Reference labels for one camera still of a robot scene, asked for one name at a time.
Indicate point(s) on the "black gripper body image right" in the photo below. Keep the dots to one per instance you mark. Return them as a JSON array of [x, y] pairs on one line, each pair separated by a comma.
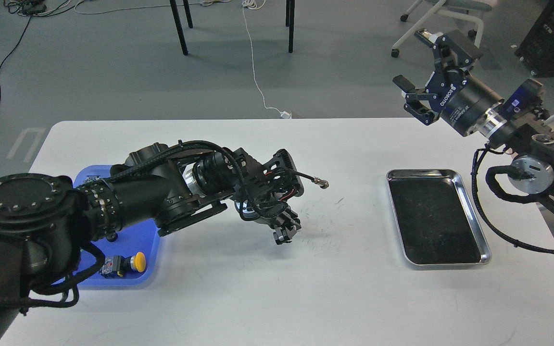
[[466, 104]]

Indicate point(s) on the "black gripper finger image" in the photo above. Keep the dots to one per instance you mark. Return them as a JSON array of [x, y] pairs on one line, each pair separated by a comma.
[[290, 223], [453, 53], [424, 104], [283, 234]]

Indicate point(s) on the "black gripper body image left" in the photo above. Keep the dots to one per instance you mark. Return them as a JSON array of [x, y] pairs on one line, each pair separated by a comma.
[[272, 214]]

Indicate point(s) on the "small black gear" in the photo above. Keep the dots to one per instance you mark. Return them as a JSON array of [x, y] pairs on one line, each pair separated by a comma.
[[111, 237]]

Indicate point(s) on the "black robot arm image left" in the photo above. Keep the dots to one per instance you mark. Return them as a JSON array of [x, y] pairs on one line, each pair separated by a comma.
[[48, 227]]

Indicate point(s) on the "silver metal tray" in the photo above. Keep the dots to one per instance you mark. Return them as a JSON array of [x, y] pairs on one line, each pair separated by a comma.
[[436, 221]]

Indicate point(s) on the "blue plastic tray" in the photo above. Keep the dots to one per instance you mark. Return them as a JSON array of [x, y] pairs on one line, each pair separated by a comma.
[[141, 237]]

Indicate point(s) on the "yellow push button switch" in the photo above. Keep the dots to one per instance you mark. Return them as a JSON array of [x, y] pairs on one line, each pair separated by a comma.
[[118, 266]]

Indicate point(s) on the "green push button switch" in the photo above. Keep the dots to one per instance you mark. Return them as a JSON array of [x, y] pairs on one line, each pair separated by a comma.
[[92, 179]]

